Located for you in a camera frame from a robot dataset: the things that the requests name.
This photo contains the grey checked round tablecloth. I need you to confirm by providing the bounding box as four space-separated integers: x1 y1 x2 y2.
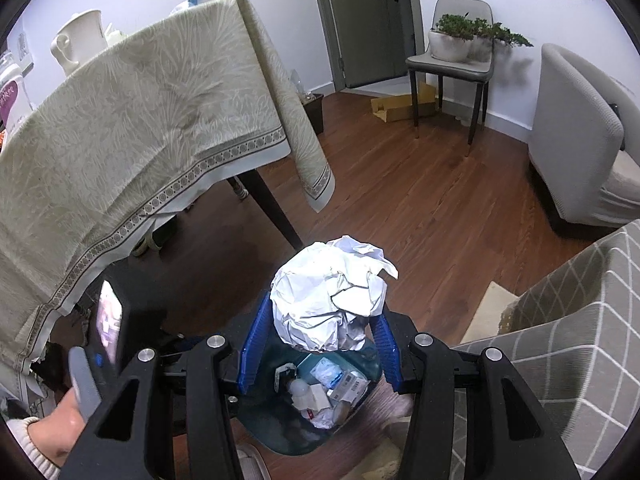
399 219 640 480

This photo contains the grey door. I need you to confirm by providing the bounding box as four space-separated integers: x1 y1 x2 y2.
317 0 424 91

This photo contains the grey armchair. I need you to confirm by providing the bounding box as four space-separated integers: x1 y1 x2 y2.
527 44 639 229

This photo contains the blue white tissue pack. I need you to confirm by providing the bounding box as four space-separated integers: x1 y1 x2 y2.
310 358 344 389

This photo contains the white electric kettle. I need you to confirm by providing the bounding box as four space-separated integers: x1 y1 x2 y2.
50 10 107 77

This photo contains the dark table leg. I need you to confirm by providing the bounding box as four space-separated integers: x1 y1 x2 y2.
227 169 304 252

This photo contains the grey slipper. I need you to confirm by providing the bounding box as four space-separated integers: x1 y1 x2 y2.
236 444 271 480

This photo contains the grey dining chair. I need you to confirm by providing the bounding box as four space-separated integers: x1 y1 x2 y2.
406 0 495 153

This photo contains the potted green plant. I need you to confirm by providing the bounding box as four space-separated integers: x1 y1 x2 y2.
428 14 534 63

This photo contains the white paper ball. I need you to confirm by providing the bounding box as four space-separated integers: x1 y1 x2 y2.
270 235 399 353

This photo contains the beige patterned tablecloth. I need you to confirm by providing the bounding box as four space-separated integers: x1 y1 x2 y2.
1 0 335 373

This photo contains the person's left hand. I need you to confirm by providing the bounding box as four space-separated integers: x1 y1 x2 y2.
27 346 104 468

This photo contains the cardboard box on floor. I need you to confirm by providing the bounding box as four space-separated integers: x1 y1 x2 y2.
371 81 437 122

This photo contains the dark teal trash bin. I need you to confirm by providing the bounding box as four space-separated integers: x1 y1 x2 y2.
236 330 382 456

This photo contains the white torn paper box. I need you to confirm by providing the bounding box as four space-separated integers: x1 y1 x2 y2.
328 370 370 406

